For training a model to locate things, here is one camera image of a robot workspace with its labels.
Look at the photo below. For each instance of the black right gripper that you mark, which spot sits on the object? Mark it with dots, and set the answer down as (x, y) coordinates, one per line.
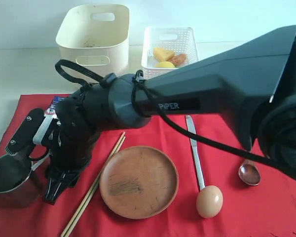
(70, 153)

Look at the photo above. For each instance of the blue white milk carton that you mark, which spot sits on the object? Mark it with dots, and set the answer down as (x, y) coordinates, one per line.
(50, 111)

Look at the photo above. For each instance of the brown egg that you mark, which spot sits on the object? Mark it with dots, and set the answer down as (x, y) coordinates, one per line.
(209, 201)

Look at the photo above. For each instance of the yellow lemon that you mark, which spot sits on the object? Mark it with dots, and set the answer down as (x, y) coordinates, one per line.
(165, 64)

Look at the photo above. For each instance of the yellow cheese wedge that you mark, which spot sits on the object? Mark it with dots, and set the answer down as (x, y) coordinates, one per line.
(162, 54)

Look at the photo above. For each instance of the orange fried nugget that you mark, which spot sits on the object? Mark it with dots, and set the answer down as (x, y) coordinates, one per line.
(178, 59)

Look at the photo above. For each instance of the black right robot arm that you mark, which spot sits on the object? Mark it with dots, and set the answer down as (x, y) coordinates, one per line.
(252, 87)

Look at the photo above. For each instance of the stainless steel cup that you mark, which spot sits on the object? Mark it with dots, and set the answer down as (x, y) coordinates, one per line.
(19, 184)

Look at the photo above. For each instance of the wooden chopstick left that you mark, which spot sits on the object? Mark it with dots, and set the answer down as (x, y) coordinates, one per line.
(90, 187)

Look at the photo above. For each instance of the brown wooden plate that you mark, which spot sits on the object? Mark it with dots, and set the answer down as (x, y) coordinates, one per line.
(139, 182)

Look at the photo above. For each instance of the steel table knife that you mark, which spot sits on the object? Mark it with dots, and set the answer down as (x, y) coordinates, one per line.
(193, 143)

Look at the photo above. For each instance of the cream plastic tub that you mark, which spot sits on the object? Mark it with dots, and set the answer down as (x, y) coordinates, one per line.
(96, 36)

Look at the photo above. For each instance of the white perforated basket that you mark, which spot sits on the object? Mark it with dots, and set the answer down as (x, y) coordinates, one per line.
(180, 40)

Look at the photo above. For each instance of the brown wooden spoon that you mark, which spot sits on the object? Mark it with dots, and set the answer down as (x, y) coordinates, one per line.
(248, 173)

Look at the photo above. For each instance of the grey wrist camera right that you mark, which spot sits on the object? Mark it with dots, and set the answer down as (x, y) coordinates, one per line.
(22, 140)

